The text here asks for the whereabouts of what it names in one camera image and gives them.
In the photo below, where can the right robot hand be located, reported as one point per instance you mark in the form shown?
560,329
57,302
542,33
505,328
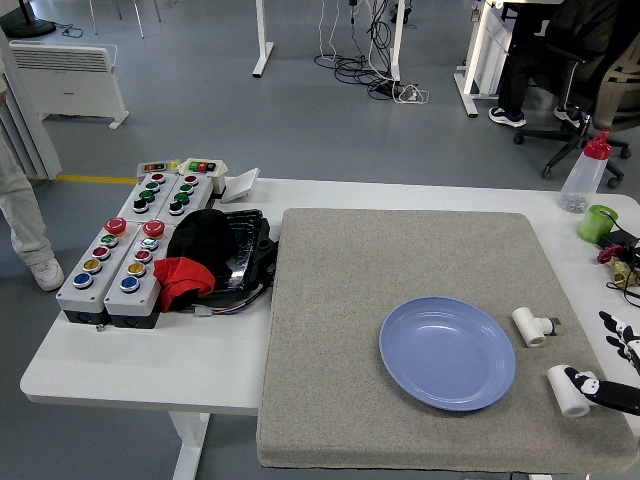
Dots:
612,395

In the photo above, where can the large white pipe tee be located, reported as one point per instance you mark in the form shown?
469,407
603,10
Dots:
567,395

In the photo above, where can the small white threaded pipe tee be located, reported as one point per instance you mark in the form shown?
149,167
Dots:
526,325

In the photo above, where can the blue plate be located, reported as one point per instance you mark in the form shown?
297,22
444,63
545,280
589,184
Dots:
445,355

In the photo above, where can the black power adapter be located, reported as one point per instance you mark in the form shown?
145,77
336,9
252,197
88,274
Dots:
622,239

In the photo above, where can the green cup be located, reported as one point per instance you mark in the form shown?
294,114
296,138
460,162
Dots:
595,225

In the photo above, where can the clear squeeze bottle red cap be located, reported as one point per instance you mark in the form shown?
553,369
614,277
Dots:
582,180

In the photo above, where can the grey-brown mat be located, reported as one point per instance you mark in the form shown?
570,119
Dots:
350,325

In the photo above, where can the black office chair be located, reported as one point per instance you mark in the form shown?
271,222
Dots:
612,85

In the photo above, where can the seated person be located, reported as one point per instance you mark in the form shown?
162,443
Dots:
520,65

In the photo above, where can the white power strip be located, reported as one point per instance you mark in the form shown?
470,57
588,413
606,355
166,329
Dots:
412,94

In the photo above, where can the white desk with panel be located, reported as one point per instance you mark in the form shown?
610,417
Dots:
482,50

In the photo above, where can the black plastic tray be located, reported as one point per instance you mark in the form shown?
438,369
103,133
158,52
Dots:
245,250

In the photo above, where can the black cloth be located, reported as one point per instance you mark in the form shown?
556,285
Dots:
200,235

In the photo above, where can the red cloth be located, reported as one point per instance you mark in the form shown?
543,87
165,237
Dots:
182,280

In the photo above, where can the grey four-button control box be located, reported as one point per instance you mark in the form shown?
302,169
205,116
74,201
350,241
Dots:
197,197
131,197

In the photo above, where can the white table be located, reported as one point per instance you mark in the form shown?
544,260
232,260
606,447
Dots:
150,360

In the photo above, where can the grey emergency-stop button box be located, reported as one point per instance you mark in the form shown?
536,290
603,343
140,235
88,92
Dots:
145,295
70,295

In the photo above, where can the standing person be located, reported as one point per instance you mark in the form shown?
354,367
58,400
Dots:
20,220

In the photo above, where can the white panel heater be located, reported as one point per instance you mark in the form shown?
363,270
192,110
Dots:
65,85

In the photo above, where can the white ribbed partition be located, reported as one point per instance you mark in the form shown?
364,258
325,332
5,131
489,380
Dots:
25,135

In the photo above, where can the black round stand base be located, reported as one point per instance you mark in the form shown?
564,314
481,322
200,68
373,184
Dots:
30,25

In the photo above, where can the white wall switch plate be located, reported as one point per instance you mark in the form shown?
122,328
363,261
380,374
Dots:
240,186

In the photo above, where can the white red-green switch box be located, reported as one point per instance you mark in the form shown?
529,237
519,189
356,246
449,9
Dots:
202,167

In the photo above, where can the white desk frame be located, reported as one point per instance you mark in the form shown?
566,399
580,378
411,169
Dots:
262,45

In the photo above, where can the grey flat switch panel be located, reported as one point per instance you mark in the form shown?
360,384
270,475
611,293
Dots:
156,167

